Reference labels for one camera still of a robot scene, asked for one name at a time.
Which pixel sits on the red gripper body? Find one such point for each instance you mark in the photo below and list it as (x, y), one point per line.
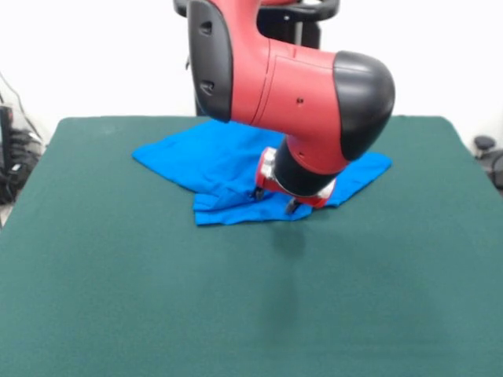
(265, 182)

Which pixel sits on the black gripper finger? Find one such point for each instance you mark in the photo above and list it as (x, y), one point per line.
(292, 207)
(258, 194)

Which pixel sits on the blue laundry garment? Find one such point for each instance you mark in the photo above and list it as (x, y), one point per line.
(204, 157)

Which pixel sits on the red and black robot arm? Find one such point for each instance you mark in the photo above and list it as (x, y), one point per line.
(298, 86)

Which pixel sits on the dark green table cloth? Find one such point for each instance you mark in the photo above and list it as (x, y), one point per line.
(118, 275)

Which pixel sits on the grey chair base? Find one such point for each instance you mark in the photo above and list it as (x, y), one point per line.
(484, 143)

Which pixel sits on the black equipment pile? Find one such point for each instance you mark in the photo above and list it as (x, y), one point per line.
(8, 157)

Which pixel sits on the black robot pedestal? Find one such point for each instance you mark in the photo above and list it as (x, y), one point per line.
(306, 31)

